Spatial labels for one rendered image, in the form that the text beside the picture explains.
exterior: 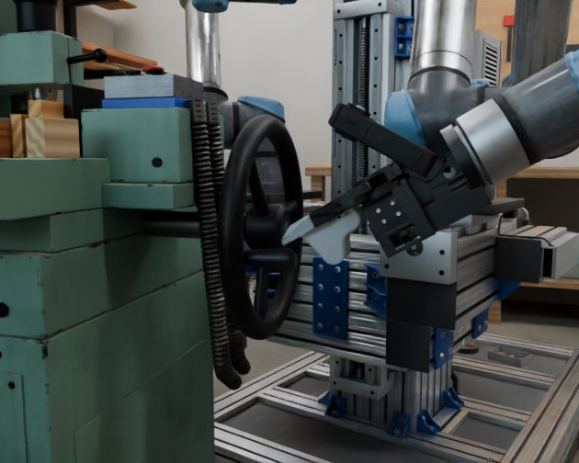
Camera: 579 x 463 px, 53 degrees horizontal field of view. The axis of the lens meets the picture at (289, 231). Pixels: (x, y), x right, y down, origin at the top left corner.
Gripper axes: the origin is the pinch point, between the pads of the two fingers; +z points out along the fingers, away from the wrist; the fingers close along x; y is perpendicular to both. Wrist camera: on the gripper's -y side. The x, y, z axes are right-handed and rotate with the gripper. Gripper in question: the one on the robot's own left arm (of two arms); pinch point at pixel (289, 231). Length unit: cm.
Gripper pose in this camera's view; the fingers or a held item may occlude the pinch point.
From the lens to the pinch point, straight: 63.0
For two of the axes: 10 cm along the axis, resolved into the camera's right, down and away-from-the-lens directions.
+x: 2.7, -1.2, 9.5
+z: -8.3, 4.7, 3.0
